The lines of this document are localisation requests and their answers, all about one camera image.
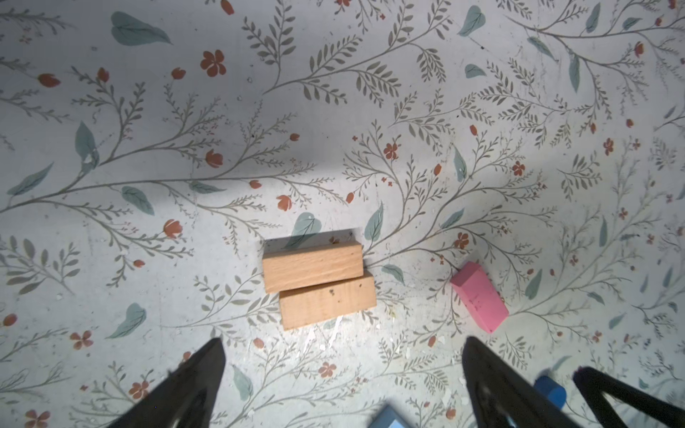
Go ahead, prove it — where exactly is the pink rectangular block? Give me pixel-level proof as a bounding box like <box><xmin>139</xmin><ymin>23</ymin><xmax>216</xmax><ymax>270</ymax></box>
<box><xmin>451</xmin><ymin>261</ymin><xmax>509</xmax><ymax>333</ymax></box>

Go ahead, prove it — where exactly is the dark blue cylinder block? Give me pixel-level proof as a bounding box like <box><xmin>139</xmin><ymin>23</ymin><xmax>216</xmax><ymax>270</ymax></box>
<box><xmin>533</xmin><ymin>376</ymin><xmax>567</xmax><ymax>409</ymax></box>

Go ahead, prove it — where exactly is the natural wood block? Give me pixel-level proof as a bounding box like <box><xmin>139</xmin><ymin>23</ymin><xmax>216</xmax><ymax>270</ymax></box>
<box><xmin>279</xmin><ymin>271</ymin><xmax>376</xmax><ymax>331</ymax></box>
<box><xmin>262</xmin><ymin>242</ymin><xmax>364</xmax><ymax>294</ymax></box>

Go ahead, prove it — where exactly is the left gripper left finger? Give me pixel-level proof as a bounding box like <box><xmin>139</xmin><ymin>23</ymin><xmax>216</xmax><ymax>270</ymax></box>
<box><xmin>112</xmin><ymin>338</ymin><xmax>226</xmax><ymax>428</ymax></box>

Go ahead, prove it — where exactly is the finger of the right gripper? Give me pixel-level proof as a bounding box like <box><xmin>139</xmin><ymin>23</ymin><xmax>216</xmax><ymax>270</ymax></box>
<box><xmin>573</xmin><ymin>367</ymin><xmax>684</xmax><ymax>427</ymax></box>

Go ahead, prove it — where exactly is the light blue rectangular block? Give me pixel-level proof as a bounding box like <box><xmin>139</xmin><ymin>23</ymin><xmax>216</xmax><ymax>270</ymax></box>
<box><xmin>369</xmin><ymin>405</ymin><xmax>410</xmax><ymax>428</ymax></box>

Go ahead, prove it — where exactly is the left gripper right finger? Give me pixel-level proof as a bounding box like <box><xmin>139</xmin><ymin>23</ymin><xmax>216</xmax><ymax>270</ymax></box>
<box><xmin>462</xmin><ymin>336</ymin><xmax>577</xmax><ymax>427</ymax></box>

